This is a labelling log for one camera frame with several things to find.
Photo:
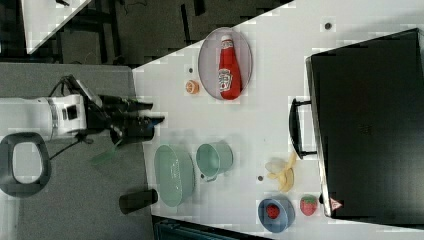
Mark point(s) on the orange slice toy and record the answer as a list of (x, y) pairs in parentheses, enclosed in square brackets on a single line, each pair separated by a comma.
[(192, 87)]

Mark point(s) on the green mug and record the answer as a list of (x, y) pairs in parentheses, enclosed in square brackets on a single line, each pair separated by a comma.
[(213, 159)]

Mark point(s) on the black cylinder on table edge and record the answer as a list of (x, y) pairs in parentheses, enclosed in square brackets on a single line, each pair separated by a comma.
[(132, 202)]

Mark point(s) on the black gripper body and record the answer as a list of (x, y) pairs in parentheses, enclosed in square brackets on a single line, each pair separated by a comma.
[(114, 116)]

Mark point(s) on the grey oval plate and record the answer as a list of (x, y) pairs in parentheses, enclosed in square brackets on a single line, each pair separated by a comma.
[(209, 59)]

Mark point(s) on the blue bowl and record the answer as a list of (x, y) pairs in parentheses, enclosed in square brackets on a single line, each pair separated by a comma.
[(285, 218)]

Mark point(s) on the green marker on gripper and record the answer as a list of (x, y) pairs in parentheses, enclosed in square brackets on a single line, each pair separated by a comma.
[(106, 155)]

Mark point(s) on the peeled banana toy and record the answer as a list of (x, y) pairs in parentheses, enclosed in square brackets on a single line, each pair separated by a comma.
[(282, 172)]

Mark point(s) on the green oval bowl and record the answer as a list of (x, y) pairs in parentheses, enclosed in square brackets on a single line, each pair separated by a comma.
[(175, 175)]

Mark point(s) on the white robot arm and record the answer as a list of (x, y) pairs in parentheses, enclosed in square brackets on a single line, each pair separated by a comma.
[(28, 124)]

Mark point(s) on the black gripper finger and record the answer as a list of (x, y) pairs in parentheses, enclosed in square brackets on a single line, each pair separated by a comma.
[(139, 106), (145, 120)]

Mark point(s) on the red plush ketchup bottle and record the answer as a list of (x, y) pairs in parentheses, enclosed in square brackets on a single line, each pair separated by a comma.
[(229, 76)]

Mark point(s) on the red strawberry toy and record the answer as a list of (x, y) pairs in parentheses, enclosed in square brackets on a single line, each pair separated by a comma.
[(308, 205)]

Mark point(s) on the red strawberry in bowl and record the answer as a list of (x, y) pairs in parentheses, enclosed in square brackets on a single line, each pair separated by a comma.
[(272, 211)]

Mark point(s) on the white table in background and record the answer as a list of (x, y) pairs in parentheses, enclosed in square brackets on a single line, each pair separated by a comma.
[(43, 18)]

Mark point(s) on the black oven appliance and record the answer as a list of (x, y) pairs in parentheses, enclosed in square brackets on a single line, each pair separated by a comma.
[(367, 104)]

